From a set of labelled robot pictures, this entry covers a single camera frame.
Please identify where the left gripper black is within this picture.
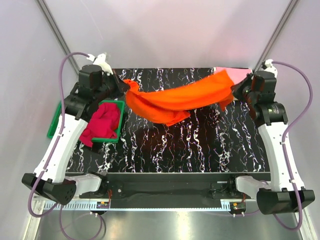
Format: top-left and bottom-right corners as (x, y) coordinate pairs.
(94, 69), (131, 103)

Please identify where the orange t shirt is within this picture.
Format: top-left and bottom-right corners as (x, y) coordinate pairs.
(124, 70), (235, 127)

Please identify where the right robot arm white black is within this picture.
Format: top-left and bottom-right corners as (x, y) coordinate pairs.
(227, 70), (315, 215)

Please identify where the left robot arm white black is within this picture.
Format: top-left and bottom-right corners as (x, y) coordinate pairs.
(21, 62), (129, 205)

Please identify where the pink folded t shirt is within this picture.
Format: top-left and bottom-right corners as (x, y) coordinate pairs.
(214, 67), (252, 85)

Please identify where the magenta t shirt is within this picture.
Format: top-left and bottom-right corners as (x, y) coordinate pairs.
(79, 102), (121, 147)

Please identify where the black marble pattern mat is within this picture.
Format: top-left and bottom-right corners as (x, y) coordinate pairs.
(64, 67), (273, 181)

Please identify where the green plastic bin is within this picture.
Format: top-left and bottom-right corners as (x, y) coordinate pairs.
(46, 99), (126, 144)

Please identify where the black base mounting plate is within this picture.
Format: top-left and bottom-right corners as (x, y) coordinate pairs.
(80, 173), (244, 211)

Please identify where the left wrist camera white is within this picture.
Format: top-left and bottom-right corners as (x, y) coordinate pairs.
(86, 53), (114, 76)

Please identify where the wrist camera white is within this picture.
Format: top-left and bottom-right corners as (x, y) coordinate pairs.
(261, 59), (278, 78)
(86, 53), (114, 76)

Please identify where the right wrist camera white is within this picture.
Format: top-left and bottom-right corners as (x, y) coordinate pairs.
(261, 59), (278, 78)

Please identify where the right aluminium corner post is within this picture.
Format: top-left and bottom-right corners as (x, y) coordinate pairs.
(253, 0), (300, 72)

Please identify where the aluminium corner post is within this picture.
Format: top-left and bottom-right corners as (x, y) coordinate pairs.
(34, 0), (81, 76)
(253, 0), (300, 72)

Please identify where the left aluminium corner post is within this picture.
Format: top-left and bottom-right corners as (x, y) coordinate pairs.
(34, 0), (81, 76)

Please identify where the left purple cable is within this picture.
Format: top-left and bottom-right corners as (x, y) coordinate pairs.
(27, 51), (107, 240)

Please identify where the aluminium frame rail front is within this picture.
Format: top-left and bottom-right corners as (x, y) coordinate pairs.
(32, 194), (307, 213)

